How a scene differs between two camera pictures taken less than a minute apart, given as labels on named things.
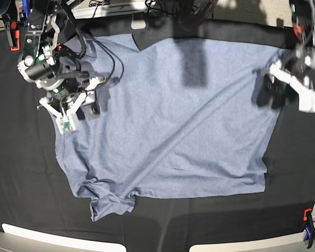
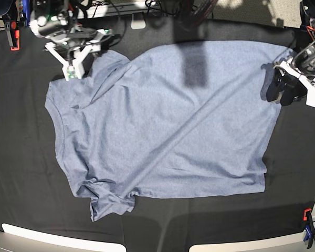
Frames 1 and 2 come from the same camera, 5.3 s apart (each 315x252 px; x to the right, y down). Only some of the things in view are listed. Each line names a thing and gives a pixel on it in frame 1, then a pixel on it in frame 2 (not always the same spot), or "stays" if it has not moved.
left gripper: x=70 y=103 to x=72 y=69
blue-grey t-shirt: x=180 y=117 stays
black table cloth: x=30 y=189 stays
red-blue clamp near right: x=310 y=228 stays
